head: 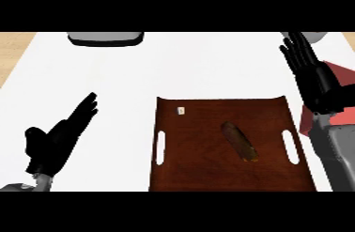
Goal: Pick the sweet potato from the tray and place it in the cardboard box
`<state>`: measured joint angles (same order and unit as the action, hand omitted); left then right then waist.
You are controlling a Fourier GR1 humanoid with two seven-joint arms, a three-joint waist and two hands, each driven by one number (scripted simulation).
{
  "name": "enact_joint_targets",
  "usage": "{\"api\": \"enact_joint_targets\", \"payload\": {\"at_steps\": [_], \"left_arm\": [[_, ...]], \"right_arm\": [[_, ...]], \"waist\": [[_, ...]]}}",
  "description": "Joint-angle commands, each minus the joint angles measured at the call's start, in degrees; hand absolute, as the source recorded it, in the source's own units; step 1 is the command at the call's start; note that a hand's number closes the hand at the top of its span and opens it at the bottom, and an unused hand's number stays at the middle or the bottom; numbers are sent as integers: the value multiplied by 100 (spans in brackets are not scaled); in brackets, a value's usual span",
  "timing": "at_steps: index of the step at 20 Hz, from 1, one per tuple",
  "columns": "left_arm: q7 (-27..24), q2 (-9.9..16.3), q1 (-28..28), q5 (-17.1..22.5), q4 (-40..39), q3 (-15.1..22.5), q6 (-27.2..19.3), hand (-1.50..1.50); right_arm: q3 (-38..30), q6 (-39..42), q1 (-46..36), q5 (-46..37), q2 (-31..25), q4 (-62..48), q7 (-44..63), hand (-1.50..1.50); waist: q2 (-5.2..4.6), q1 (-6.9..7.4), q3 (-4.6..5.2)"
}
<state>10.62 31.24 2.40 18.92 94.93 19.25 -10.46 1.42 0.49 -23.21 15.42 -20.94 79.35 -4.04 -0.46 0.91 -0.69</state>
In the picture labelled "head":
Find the dark brown wooden tray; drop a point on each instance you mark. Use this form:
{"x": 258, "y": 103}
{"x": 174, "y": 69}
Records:
{"x": 231, "y": 148}

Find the brown sweet potato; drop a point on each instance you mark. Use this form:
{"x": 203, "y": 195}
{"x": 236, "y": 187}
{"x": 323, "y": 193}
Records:
{"x": 240, "y": 142}

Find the red cardboard box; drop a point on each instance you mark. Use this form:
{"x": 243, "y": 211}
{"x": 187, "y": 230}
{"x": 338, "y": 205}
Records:
{"x": 339, "y": 95}

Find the pale grey round object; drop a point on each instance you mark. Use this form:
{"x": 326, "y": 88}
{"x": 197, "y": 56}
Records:
{"x": 314, "y": 36}

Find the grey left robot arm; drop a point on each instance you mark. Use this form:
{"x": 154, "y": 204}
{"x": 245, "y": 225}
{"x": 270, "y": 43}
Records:
{"x": 29, "y": 184}

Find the small white label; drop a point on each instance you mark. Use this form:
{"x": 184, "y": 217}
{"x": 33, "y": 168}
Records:
{"x": 181, "y": 110}

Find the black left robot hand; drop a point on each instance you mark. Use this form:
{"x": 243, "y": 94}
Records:
{"x": 55, "y": 142}

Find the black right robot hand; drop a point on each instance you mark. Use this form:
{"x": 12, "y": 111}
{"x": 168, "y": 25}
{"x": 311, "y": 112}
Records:
{"x": 319, "y": 82}

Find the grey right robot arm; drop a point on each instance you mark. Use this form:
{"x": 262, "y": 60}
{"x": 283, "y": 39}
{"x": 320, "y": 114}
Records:
{"x": 335, "y": 151}

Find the grey and black appliance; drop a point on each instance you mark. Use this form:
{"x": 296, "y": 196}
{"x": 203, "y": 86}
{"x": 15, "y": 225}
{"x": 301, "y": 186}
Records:
{"x": 106, "y": 38}

